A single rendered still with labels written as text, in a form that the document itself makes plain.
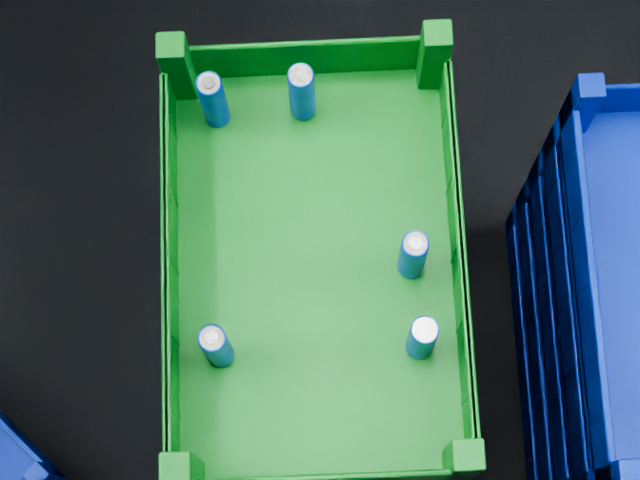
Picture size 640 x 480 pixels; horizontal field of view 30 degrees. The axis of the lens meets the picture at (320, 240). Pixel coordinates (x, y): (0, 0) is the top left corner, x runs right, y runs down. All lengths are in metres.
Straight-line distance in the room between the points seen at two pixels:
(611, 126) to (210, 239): 0.34
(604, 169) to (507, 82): 0.39
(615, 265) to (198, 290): 0.32
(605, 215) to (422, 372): 0.22
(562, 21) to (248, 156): 0.59
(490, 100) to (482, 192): 0.11
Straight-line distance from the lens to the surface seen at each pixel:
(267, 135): 0.87
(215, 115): 0.85
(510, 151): 1.30
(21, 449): 1.26
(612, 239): 0.95
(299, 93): 0.82
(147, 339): 1.25
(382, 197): 0.85
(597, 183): 0.96
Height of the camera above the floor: 1.22
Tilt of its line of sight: 75 degrees down
